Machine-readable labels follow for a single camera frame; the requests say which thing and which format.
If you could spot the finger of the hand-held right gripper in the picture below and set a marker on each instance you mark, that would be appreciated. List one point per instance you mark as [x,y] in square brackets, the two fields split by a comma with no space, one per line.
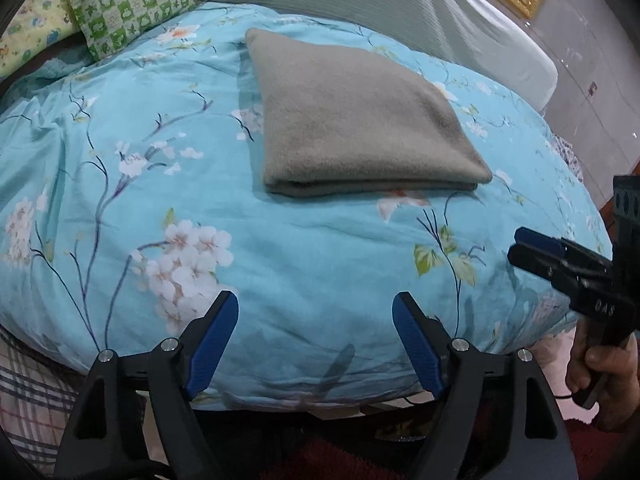
[545,242]
[537,262]

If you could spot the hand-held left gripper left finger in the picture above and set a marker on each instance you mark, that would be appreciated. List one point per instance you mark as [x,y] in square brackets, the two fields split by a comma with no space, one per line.
[212,340]

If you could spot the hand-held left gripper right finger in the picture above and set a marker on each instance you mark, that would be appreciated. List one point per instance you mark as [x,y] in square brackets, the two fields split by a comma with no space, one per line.
[417,345]

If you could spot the grey towel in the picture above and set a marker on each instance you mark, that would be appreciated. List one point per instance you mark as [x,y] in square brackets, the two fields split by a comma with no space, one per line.
[350,110]

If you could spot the person's right hand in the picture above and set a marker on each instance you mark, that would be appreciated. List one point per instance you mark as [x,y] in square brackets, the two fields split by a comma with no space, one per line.
[615,385]

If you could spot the grey floral bed sheet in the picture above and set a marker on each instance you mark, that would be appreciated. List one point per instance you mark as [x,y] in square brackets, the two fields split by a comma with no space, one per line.
[567,152]

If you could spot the blue floral duvet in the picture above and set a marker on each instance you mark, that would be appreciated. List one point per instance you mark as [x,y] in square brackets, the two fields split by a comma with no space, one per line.
[150,235]

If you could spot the plaid bed sheet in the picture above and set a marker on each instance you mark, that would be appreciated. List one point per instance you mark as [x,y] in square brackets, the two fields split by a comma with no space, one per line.
[35,395]

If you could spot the green checked pillow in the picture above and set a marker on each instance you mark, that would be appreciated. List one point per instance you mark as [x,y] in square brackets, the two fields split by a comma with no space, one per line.
[125,5]

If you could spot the yellow printed pillow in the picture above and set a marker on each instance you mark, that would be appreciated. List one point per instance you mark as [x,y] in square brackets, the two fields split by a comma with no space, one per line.
[35,20]

